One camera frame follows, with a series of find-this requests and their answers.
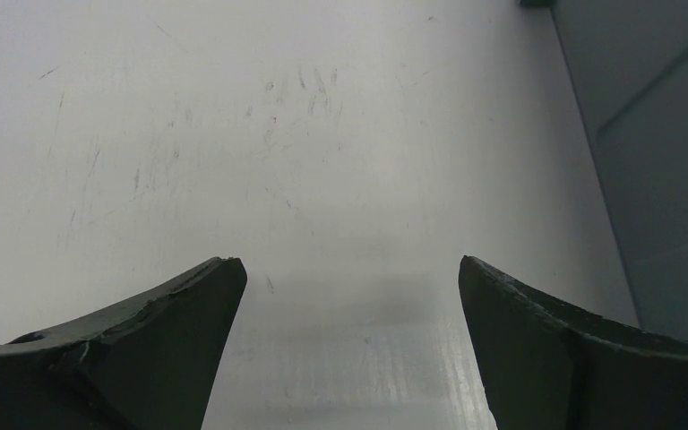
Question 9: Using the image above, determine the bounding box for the grey plastic storage bin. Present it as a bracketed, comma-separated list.
[523, 1, 688, 340]

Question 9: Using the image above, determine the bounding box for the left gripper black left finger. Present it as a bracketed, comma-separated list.
[0, 257, 247, 429]

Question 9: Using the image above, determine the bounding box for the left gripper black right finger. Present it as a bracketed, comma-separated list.
[459, 256, 688, 429]

